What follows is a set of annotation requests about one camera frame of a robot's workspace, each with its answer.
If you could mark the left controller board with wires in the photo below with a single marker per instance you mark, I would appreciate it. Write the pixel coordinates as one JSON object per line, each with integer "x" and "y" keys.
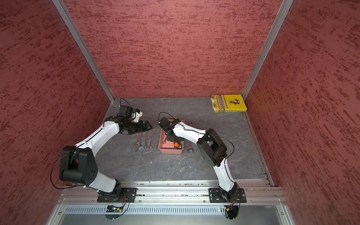
{"x": 113, "y": 212}

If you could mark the aluminium corner post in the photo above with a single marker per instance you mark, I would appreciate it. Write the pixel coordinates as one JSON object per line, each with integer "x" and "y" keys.
{"x": 69, "y": 22}
{"x": 275, "y": 28}

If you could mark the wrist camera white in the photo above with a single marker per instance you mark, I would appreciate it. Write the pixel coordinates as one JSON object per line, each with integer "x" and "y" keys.
{"x": 167, "y": 125}
{"x": 130, "y": 113}

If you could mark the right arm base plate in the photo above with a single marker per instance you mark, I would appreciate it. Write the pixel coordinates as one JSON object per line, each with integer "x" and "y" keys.
{"x": 218, "y": 195}

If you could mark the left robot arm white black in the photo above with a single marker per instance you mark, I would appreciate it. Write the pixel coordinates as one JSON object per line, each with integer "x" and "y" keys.
{"x": 78, "y": 164}

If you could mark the aluminium front rail frame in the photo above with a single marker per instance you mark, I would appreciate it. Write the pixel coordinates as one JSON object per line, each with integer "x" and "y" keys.
{"x": 173, "y": 198}

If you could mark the right controller board with wires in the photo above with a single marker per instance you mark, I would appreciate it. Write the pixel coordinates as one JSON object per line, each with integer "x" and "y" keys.
{"x": 232, "y": 210}

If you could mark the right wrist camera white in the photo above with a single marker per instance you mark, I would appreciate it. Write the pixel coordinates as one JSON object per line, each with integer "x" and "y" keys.
{"x": 167, "y": 125}

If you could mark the pink plastic storage box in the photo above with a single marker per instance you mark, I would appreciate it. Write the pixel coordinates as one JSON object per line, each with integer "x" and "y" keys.
{"x": 167, "y": 147}

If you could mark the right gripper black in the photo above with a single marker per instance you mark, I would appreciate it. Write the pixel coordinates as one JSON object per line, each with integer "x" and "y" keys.
{"x": 169, "y": 138}

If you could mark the controller board with wires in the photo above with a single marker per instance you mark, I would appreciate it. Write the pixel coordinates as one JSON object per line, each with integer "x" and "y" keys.
{"x": 113, "y": 212}
{"x": 232, "y": 210}

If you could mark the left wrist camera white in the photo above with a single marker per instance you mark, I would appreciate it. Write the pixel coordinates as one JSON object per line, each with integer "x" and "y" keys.
{"x": 130, "y": 113}

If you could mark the right aluminium corner post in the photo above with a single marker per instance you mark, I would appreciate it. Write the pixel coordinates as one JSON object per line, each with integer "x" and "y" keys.
{"x": 275, "y": 28}

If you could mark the left aluminium corner post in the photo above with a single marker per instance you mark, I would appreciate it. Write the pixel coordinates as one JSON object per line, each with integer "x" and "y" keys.
{"x": 69, "y": 22}

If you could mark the yellow cardboard box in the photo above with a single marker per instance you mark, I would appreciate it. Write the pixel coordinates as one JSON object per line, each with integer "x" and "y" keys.
{"x": 228, "y": 103}

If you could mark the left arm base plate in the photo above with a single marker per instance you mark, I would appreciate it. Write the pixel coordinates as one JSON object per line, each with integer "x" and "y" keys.
{"x": 121, "y": 195}

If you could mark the small end wrench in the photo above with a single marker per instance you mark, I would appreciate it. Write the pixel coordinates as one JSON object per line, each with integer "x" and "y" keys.
{"x": 152, "y": 138}

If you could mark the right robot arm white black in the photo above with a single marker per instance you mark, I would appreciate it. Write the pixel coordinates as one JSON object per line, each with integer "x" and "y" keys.
{"x": 212, "y": 149}

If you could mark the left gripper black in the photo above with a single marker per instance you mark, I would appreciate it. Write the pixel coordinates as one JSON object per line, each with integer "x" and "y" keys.
{"x": 140, "y": 129}

